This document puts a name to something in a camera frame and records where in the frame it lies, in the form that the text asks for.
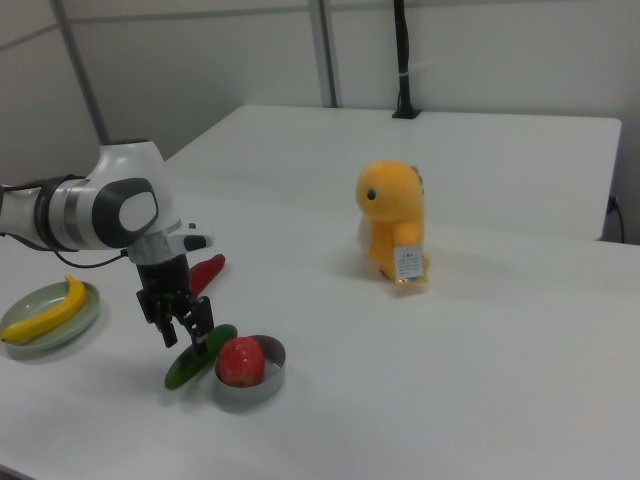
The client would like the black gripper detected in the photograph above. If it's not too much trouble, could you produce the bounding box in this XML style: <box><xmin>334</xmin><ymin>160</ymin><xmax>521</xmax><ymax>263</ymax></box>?
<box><xmin>135</xmin><ymin>252</ymin><xmax>216</xmax><ymax>357</ymax></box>

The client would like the green cucumber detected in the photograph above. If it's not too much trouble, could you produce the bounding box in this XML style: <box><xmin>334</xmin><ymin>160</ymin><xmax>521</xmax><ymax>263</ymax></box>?
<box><xmin>164</xmin><ymin>324</ymin><xmax>238</xmax><ymax>391</ymax></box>

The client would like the round steel bowl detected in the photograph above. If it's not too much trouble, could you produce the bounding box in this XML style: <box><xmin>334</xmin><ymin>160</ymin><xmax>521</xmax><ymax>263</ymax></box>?
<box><xmin>214</xmin><ymin>334</ymin><xmax>287</xmax><ymax>404</ymax></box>

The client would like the red chili pepper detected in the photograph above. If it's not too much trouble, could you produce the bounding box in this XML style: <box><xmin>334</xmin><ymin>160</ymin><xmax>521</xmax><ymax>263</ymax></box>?
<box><xmin>188</xmin><ymin>253</ymin><xmax>227</xmax><ymax>297</ymax></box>

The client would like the red apple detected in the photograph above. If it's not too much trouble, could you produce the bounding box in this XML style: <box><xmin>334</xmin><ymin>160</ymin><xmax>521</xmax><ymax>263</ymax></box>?
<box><xmin>215</xmin><ymin>336</ymin><xmax>266</xmax><ymax>389</ymax></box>

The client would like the pale green plate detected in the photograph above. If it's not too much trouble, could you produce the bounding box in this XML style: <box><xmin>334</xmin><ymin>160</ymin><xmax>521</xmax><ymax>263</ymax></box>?
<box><xmin>0</xmin><ymin>280</ymin><xmax>102</xmax><ymax>350</ymax></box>

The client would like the yellow banana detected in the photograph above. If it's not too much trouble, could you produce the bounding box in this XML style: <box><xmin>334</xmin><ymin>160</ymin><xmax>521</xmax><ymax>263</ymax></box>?
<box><xmin>0</xmin><ymin>273</ymin><xmax>88</xmax><ymax>345</ymax></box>

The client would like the white paper plush tag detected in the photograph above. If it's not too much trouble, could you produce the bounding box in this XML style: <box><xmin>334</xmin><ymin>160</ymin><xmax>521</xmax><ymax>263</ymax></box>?
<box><xmin>393</xmin><ymin>243</ymin><xmax>431</xmax><ymax>289</ymax></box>

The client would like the orange dinosaur plush toy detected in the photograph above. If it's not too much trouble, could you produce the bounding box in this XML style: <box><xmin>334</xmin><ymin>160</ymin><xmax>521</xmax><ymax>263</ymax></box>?
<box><xmin>355</xmin><ymin>158</ymin><xmax>431</xmax><ymax>288</ymax></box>

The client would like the black pole with base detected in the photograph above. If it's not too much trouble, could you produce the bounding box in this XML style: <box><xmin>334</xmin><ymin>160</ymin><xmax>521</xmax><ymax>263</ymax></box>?
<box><xmin>391</xmin><ymin>0</ymin><xmax>424</xmax><ymax>120</ymax></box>

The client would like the grey partition post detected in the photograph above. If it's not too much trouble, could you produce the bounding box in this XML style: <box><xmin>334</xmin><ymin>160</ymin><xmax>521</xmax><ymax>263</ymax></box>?
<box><xmin>308</xmin><ymin>0</ymin><xmax>342</xmax><ymax>108</ymax></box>
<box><xmin>49</xmin><ymin>0</ymin><xmax>111</xmax><ymax>146</ymax></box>

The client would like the black wall cable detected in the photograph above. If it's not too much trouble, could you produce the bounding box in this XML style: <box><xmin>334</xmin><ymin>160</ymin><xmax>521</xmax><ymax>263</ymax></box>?
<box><xmin>606</xmin><ymin>194</ymin><xmax>627</xmax><ymax>244</ymax></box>

